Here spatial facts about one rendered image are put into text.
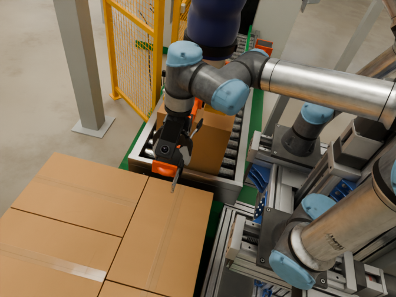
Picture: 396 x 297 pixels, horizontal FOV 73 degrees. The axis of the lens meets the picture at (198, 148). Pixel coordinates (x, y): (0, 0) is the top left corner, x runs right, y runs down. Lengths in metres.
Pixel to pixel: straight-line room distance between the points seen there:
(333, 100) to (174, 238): 1.08
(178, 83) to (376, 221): 0.45
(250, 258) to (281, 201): 0.31
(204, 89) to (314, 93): 0.22
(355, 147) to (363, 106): 0.37
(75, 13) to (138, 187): 1.21
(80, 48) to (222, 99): 1.77
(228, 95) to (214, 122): 0.88
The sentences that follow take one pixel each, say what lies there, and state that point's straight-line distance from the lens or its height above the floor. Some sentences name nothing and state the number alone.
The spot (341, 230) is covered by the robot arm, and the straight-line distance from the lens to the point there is 0.61.
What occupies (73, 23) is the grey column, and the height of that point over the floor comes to 1.00.
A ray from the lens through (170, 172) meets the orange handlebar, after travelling 0.78.
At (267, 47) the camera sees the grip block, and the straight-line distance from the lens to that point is 1.52.
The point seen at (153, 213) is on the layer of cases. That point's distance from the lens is 1.51.
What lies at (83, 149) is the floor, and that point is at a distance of 2.57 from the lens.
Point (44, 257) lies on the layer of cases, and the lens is 1.49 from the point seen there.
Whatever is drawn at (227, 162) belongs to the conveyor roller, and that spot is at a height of 0.54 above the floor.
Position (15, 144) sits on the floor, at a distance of 2.78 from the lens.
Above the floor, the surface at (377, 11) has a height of 0.94.
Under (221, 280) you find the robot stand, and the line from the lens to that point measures 1.77.
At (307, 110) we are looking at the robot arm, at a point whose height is 1.25.
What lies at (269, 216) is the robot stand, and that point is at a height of 1.04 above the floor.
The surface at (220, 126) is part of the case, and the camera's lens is 1.40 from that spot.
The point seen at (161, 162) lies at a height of 1.26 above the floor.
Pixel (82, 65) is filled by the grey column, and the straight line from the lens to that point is 2.30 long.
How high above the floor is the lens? 1.86
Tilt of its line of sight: 46 degrees down
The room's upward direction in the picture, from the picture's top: 12 degrees clockwise
